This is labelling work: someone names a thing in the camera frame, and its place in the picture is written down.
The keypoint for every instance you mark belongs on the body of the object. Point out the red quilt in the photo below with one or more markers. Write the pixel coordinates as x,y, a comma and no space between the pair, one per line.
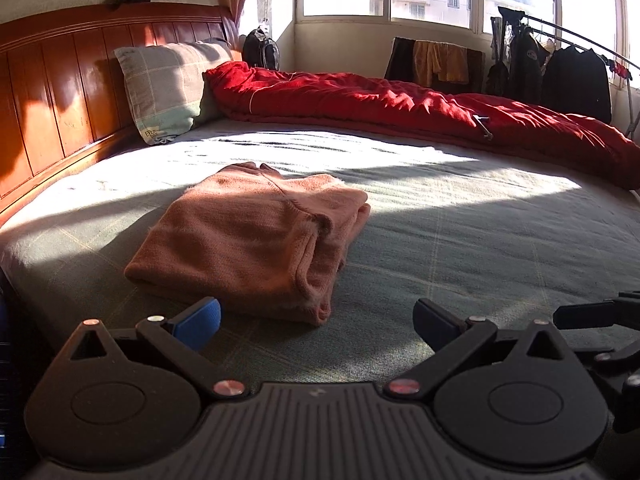
400,105

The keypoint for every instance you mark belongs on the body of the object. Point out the black jacket with round patch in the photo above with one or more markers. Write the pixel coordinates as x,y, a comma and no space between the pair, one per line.
522,62

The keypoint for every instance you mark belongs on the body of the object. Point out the bed with plaid sheet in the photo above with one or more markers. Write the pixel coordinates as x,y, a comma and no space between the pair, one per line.
450,240

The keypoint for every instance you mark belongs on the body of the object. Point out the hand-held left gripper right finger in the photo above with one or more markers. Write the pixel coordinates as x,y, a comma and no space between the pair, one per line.
435,321

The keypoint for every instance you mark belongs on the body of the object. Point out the metal quilt clip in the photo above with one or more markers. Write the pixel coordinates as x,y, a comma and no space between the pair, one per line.
484,127

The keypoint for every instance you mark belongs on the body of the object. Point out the metal clothes rack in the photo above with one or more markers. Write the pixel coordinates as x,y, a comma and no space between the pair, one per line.
600,50

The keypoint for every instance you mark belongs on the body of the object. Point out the grey backpack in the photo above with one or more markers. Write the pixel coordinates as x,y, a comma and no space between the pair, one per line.
261,49

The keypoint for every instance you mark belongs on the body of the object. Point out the small socks on rack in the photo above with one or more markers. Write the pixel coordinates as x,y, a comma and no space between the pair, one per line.
620,69

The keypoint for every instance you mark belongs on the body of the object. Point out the dark wooden chair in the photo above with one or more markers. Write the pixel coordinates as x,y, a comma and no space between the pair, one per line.
400,62

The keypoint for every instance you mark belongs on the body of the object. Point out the wooden headboard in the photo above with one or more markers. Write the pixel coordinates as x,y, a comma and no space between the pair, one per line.
60,85

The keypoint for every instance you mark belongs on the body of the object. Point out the orange yellow garment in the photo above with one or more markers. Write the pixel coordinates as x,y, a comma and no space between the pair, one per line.
442,62

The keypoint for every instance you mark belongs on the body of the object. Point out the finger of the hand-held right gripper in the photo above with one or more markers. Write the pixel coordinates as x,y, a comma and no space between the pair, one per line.
620,360
590,315

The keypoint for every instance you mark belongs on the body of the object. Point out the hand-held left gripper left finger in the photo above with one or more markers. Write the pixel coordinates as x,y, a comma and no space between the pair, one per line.
199,321

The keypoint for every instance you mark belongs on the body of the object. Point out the hanging black coats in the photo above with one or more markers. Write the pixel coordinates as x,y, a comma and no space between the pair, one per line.
577,82

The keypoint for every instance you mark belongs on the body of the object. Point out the orange knit sweater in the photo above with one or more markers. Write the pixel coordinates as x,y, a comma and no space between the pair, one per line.
250,240

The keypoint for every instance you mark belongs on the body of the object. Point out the plaid pillow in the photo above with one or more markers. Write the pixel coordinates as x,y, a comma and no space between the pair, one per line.
170,90

